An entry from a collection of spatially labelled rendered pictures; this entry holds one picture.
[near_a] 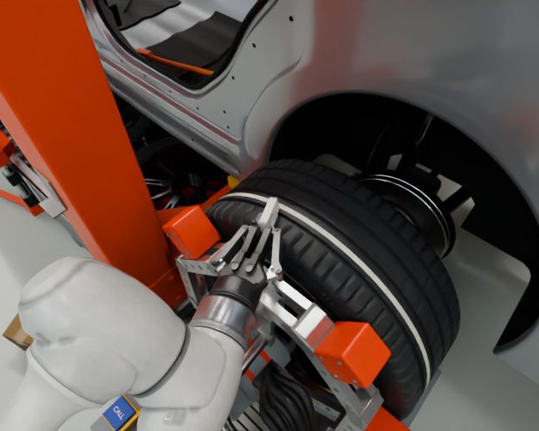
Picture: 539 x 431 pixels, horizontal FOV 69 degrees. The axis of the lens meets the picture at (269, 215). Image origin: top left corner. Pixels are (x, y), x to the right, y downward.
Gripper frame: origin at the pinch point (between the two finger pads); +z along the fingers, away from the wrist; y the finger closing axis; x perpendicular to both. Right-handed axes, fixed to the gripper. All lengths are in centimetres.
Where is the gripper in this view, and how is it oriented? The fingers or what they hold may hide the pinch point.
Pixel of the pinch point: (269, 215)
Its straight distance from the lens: 72.6
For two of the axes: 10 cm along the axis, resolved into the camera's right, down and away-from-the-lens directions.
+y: 9.4, 0.8, -3.3
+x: -1.8, -7.1, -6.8
